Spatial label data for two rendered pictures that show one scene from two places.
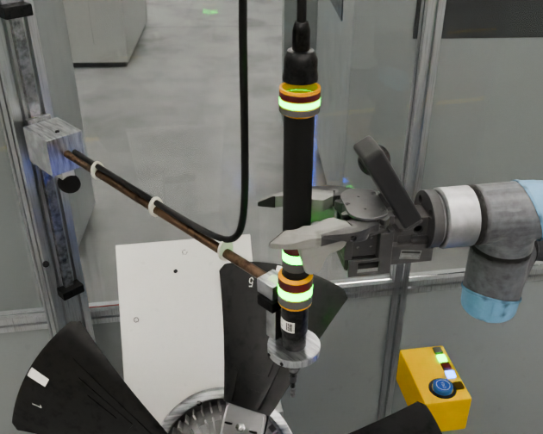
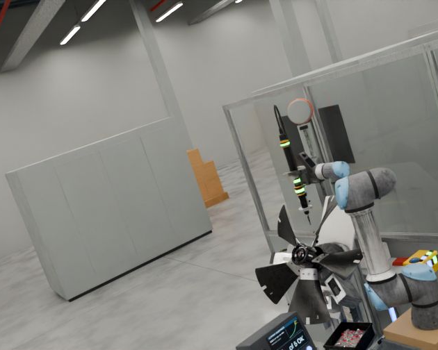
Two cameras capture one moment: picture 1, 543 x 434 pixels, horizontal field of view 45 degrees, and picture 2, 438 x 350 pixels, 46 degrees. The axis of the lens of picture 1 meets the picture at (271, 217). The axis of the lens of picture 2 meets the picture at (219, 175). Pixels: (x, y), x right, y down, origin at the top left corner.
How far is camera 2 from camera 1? 2.30 m
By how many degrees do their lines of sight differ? 63
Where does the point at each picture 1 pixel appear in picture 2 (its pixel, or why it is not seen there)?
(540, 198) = (334, 165)
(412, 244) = (313, 178)
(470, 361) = not seen: outside the picture
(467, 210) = (318, 168)
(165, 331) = (331, 223)
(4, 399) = not seen: hidden behind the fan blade
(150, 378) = (323, 237)
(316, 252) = (290, 178)
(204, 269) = not seen: hidden behind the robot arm
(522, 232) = (331, 174)
